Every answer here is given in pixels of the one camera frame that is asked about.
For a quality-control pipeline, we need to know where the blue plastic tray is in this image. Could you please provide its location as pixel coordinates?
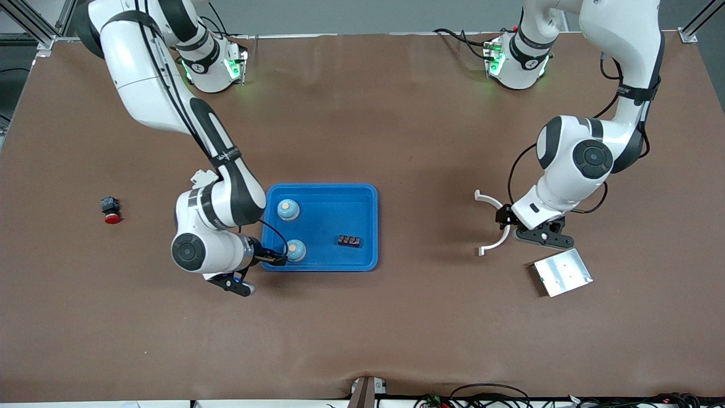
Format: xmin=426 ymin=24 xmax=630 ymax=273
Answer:
xmin=260 ymin=183 xmax=379 ymax=272

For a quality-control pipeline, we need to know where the silver metal plate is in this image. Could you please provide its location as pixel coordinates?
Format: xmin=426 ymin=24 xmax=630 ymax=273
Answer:
xmin=532 ymin=248 xmax=594 ymax=298

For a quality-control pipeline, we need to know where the white circuit breaker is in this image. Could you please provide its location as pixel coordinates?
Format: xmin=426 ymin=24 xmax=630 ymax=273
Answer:
xmin=190 ymin=169 xmax=220 ymax=189

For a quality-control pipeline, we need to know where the red mushroom push button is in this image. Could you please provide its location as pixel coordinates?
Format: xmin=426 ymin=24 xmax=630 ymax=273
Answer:
xmin=101 ymin=196 xmax=122 ymax=225

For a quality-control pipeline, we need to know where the white curved plastic bracket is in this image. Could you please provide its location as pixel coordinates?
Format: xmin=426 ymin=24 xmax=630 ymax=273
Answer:
xmin=474 ymin=190 xmax=511 ymax=257

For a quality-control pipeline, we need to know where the grey mount post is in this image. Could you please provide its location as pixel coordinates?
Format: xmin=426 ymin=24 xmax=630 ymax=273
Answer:
xmin=347 ymin=376 xmax=389 ymax=408

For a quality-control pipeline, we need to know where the black looped cable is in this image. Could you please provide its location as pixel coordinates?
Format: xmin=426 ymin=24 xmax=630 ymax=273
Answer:
xmin=449 ymin=384 xmax=533 ymax=408

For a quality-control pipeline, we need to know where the black base cable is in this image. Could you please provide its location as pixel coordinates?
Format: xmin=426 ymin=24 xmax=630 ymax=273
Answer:
xmin=433 ymin=27 xmax=493 ymax=60

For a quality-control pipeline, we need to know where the black cable bundle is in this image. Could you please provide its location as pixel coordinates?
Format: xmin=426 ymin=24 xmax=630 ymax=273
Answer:
xmin=413 ymin=392 xmax=725 ymax=408

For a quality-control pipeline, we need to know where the aluminium frame profile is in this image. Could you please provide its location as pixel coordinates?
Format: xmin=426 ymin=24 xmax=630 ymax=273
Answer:
xmin=0 ymin=0 xmax=77 ymax=52
xmin=680 ymin=0 xmax=725 ymax=43

